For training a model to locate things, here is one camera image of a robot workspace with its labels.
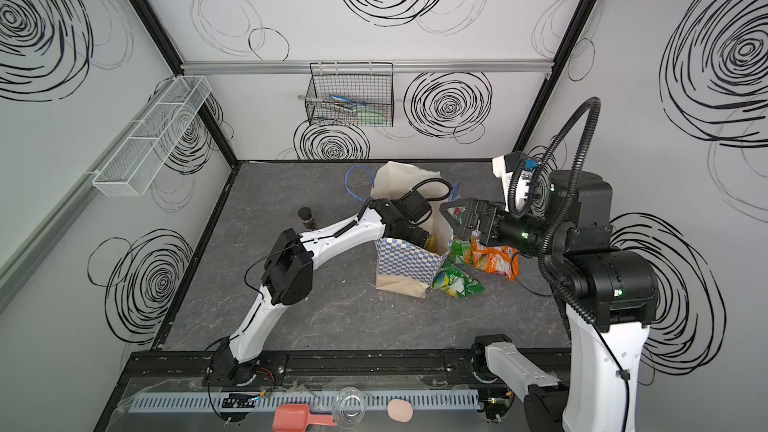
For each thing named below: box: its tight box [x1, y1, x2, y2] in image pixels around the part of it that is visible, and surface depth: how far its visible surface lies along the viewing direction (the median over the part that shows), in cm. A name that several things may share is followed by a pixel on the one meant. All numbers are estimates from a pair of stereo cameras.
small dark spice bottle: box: [298, 206, 317, 230], surface depth 96 cm
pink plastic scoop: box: [272, 404, 337, 432], surface depth 68 cm
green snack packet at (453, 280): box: [431, 261, 485, 298], surface depth 86 cm
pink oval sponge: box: [387, 398, 413, 423], surface depth 68 cm
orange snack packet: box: [464, 236, 519, 282], surface depth 90 cm
